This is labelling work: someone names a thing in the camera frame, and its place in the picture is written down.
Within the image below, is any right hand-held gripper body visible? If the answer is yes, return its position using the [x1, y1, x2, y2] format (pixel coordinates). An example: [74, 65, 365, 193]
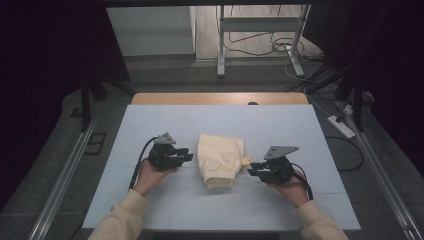
[257, 145, 300, 185]

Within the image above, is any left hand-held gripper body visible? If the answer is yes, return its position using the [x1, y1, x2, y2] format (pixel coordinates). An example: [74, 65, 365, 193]
[147, 131, 185, 171]

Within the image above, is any cream baby romper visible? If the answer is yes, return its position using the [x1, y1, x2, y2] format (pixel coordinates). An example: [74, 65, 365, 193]
[195, 132, 252, 190]

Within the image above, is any person's left hand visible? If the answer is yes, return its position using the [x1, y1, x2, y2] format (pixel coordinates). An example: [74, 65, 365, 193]
[132, 158, 180, 198]

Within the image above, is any person's right hand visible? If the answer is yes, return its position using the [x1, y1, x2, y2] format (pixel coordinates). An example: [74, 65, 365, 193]
[267, 169, 310, 210]

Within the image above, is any white table cover board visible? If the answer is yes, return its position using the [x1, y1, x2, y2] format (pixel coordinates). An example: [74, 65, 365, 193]
[81, 104, 362, 232]

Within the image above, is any wooden table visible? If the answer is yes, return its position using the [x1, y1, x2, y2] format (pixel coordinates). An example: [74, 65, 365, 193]
[131, 91, 310, 106]

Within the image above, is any black floor plate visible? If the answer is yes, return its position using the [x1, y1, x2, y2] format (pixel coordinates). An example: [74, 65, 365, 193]
[83, 132, 108, 156]

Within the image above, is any white power strip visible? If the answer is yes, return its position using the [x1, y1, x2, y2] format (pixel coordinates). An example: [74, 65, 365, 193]
[327, 114, 357, 140]

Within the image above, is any black metal stand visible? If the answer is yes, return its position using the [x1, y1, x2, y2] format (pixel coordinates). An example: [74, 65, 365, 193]
[79, 71, 136, 133]
[304, 6, 394, 133]

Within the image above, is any dark curtain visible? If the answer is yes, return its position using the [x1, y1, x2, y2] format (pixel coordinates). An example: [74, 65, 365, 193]
[0, 0, 132, 214]
[301, 0, 424, 178]

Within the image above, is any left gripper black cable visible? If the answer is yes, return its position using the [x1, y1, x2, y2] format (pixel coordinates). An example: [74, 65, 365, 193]
[127, 136, 158, 191]

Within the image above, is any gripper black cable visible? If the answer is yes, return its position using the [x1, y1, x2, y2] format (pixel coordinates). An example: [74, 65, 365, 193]
[289, 162, 315, 201]
[127, 136, 158, 191]

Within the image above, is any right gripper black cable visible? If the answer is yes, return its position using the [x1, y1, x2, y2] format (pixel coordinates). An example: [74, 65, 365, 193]
[289, 162, 315, 201]

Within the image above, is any black floor cable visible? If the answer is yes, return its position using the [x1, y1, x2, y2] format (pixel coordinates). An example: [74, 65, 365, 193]
[324, 135, 365, 173]

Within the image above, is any aluminium floor rail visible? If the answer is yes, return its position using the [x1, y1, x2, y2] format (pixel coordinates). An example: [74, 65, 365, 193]
[344, 118, 424, 240]
[27, 119, 98, 240]

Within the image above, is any tangle of floor cables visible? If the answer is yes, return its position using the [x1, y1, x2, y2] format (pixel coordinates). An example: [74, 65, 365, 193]
[221, 4, 334, 84]

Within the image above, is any white metal stand frame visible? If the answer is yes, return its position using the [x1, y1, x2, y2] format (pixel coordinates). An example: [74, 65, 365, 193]
[216, 4, 312, 80]

